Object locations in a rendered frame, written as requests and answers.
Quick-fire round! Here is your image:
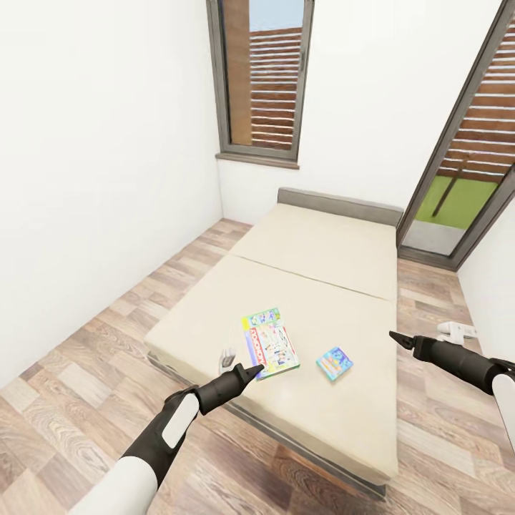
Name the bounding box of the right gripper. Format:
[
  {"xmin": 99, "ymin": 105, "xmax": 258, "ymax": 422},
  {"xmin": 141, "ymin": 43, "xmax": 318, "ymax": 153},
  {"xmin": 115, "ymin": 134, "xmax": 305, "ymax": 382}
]
[{"xmin": 388, "ymin": 331, "xmax": 479, "ymax": 381}]

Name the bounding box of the board game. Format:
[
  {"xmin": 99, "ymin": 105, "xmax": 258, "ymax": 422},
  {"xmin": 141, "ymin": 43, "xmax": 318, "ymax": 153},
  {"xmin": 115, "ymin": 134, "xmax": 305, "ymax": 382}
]
[
  {"xmin": 241, "ymin": 308, "xmax": 300, "ymax": 381},
  {"xmin": 316, "ymin": 347, "xmax": 353, "ymax": 382}
]

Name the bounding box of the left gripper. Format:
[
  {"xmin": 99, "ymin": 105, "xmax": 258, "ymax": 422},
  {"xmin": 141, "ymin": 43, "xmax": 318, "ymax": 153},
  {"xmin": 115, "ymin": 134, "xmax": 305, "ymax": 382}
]
[{"xmin": 211, "ymin": 363, "xmax": 265, "ymax": 407}]

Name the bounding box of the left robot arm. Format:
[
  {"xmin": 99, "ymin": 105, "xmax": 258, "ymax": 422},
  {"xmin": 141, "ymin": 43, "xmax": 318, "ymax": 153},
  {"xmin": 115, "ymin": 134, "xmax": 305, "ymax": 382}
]
[{"xmin": 66, "ymin": 347, "xmax": 265, "ymax": 515}]

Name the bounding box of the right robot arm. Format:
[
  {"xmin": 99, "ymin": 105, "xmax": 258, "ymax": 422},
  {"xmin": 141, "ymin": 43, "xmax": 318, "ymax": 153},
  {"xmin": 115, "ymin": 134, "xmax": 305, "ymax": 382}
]
[{"xmin": 388, "ymin": 321, "xmax": 515, "ymax": 453}]

